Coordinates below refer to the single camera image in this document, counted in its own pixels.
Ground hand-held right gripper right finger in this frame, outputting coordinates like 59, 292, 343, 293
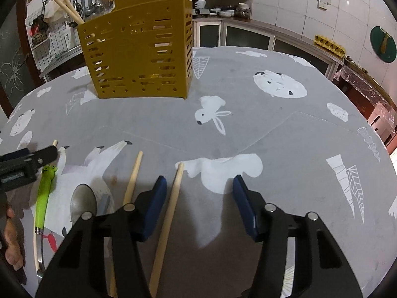
232, 175, 363, 298

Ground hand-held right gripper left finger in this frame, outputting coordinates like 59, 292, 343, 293
35, 175, 168, 298

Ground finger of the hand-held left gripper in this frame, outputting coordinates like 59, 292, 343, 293
29, 145, 59, 170
0, 149, 30, 163

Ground metal spoon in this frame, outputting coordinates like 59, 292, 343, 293
70, 184, 111, 225

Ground yellow slotted utensil holder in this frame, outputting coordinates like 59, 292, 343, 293
77, 0, 194, 100

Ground person's left hand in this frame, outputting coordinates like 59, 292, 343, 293
2, 206, 26, 270

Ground grey animal-print tablecloth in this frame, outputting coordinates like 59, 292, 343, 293
0, 46, 397, 298

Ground brown-framed glass door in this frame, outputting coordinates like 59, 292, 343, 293
0, 0, 44, 112

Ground steel sink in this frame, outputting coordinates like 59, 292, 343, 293
40, 45, 84, 78

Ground white soap bottle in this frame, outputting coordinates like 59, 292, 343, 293
64, 22, 79, 50

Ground white hanging cloth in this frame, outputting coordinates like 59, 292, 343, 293
43, 0, 67, 22

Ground plastic-covered box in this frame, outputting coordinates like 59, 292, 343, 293
333, 65, 397, 140

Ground counter cabinet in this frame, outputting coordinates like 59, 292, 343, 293
192, 17, 345, 78

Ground thick wooden chopping block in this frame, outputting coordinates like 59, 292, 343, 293
344, 57, 394, 100

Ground yellow egg carton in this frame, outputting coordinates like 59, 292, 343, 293
314, 35, 345, 57

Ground stack of white bowls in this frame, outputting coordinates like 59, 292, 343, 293
211, 6, 235, 18

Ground wire wall basket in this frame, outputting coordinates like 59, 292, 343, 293
29, 14, 50, 49

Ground green round wall board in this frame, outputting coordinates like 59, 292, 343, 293
370, 26, 397, 63

